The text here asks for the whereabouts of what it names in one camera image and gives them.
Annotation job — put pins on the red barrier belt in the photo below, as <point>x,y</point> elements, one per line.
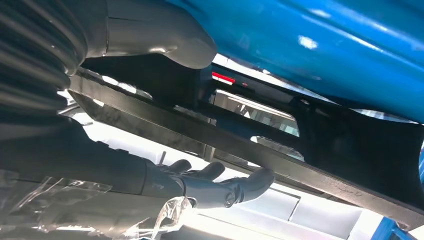
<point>223,78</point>

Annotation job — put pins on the clear plastic film wrap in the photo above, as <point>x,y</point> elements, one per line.
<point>82,215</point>

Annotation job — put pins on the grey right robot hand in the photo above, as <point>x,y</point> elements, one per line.
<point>82,165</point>

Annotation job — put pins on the blue metal shelf rack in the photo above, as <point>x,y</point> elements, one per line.
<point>298,39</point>

